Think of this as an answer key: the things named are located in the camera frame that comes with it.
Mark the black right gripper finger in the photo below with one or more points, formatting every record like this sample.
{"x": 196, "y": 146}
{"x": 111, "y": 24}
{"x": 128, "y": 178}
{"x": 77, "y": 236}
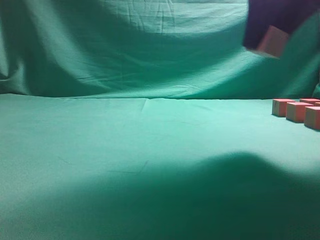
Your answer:
{"x": 286, "y": 15}

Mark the red cube placed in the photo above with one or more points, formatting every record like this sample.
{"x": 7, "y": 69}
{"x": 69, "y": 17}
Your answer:
{"x": 273, "y": 42}

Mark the red wooden cube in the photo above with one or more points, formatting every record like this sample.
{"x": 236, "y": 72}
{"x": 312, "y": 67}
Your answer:
{"x": 312, "y": 101}
{"x": 312, "y": 117}
{"x": 295, "y": 111}
{"x": 279, "y": 106}

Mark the red wooden cube back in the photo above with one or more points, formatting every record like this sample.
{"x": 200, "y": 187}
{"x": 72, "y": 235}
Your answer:
{"x": 312, "y": 101}

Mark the green cloth backdrop and cover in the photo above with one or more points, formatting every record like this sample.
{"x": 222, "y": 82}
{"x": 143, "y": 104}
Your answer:
{"x": 150, "y": 120}

